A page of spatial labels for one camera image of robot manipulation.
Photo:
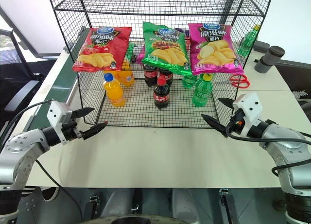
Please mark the green conveyor belt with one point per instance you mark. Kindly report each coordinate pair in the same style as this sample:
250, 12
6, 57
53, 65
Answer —
64, 77

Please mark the black office chair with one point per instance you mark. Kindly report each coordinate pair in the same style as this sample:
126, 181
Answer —
14, 88

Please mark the black flat device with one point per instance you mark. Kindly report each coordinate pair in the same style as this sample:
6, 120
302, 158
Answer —
295, 75

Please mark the black table bracket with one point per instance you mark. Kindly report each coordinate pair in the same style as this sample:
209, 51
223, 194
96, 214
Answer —
228, 204

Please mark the red potato chip bag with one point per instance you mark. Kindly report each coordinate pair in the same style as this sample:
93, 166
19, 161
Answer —
102, 49

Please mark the small green bottle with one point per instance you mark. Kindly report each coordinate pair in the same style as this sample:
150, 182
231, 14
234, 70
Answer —
130, 51

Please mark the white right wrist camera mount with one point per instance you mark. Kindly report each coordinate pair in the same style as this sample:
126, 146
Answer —
250, 105

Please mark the magenta potato chip bag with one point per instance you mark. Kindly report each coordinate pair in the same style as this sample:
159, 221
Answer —
213, 51

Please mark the green potato chip bag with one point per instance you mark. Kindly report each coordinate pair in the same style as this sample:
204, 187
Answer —
165, 51

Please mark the green soda bottle yellow cap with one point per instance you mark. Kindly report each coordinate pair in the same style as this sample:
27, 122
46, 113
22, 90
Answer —
202, 91
247, 43

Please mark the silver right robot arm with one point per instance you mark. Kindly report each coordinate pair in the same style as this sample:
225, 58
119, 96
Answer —
286, 146

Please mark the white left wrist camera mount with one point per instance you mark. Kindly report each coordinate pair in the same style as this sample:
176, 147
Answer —
57, 113

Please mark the grey cylinder roll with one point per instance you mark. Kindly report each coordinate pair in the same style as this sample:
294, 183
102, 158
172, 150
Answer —
268, 60

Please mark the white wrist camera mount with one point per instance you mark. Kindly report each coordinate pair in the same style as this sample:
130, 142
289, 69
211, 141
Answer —
250, 105
57, 113

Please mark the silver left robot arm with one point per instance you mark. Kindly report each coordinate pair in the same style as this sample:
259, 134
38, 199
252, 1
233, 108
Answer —
19, 156

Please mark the purple snack bag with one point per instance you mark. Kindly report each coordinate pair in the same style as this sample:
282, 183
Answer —
141, 55

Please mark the purple snack pack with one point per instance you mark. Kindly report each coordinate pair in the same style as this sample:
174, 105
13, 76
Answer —
181, 31

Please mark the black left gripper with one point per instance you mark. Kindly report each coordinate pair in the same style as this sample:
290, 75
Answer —
70, 130

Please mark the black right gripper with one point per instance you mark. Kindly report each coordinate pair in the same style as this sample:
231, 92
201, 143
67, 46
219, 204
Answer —
235, 126

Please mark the orange drink bottle blue cap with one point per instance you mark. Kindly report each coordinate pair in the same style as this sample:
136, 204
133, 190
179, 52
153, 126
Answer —
114, 90

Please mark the cola bottle red cap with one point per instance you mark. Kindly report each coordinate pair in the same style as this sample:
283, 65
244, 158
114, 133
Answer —
161, 95

